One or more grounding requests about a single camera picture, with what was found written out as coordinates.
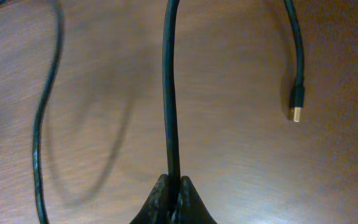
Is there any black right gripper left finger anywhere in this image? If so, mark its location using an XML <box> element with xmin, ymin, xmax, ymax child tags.
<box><xmin>130</xmin><ymin>174</ymin><xmax>169</xmax><ymax>224</ymax></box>

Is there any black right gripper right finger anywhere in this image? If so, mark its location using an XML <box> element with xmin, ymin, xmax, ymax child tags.
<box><xmin>176</xmin><ymin>176</ymin><xmax>217</xmax><ymax>224</ymax></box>

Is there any black micro USB cable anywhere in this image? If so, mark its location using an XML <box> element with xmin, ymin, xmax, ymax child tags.
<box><xmin>162</xmin><ymin>0</ymin><xmax>306</xmax><ymax>212</ymax></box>

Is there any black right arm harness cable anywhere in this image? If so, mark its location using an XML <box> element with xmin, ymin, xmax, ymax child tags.
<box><xmin>0</xmin><ymin>0</ymin><xmax>65</xmax><ymax>224</ymax></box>

